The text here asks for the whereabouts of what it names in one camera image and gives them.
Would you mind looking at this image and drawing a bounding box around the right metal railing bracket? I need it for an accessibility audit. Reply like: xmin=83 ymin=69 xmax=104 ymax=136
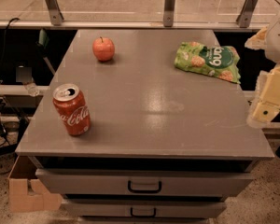
xmin=236 ymin=0 xmax=258 ymax=28

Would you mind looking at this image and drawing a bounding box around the black lower drawer handle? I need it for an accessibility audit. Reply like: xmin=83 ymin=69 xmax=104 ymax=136
xmin=130 ymin=207 xmax=157 ymax=218

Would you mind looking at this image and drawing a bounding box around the black drawer handle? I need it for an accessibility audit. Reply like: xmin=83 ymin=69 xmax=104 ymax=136
xmin=130 ymin=207 xmax=157 ymax=218
xmin=127 ymin=180 xmax=162 ymax=194

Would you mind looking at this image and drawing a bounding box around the middle metal railing bracket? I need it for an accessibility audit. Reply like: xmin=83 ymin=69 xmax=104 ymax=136
xmin=163 ymin=0 xmax=175 ymax=27

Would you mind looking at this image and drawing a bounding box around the left metal railing bracket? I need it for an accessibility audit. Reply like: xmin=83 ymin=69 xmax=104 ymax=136
xmin=45 ymin=0 xmax=63 ymax=26

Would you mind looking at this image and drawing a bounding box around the cardboard box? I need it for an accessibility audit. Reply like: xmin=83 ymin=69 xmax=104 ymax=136
xmin=8 ymin=157 xmax=62 ymax=213

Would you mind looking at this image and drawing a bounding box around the grey power adapter box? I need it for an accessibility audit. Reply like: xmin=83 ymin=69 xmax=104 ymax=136
xmin=16 ymin=65 xmax=33 ymax=84

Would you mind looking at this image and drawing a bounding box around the grey drawer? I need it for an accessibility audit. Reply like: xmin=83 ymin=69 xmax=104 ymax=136
xmin=62 ymin=199 xmax=226 ymax=218
xmin=36 ymin=169 xmax=253 ymax=198

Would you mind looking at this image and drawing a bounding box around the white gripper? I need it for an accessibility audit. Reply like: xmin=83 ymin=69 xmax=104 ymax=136
xmin=245 ymin=11 xmax=280 ymax=128

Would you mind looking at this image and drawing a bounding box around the red coke can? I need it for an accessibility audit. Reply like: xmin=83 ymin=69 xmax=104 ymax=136
xmin=53 ymin=83 xmax=91 ymax=136

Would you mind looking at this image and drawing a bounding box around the lower grey drawer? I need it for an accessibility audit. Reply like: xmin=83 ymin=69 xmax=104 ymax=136
xmin=62 ymin=199 xmax=226 ymax=218

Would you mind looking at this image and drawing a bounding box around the black cable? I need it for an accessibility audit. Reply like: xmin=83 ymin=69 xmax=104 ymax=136
xmin=0 ymin=17 xmax=21 ymax=175

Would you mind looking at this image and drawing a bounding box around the grey drawer cabinet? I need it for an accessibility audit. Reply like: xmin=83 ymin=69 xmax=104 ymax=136
xmin=17 ymin=30 xmax=273 ymax=224

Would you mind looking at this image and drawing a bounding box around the red apple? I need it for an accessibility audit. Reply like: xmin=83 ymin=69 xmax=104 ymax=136
xmin=92 ymin=37 xmax=115 ymax=62

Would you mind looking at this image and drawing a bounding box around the black upper drawer handle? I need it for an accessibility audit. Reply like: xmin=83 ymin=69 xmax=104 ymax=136
xmin=127 ymin=180 xmax=162 ymax=194

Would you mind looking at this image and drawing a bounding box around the metal railing bracket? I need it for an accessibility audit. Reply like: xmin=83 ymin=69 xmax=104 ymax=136
xmin=45 ymin=0 xmax=63 ymax=26
xmin=236 ymin=0 xmax=258 ymax=28
xmin=163 ymin=0 xmax=175 ymax=27

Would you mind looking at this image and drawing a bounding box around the green rice chip bag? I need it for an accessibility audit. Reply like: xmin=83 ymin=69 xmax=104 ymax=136
xmin=175 ymin=41 xmax=241 ymax=84

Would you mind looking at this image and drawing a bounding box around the upper grey drawer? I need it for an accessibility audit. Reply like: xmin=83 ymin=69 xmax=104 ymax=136
xmin=36 ymin=169 xmax=253 ymax=198

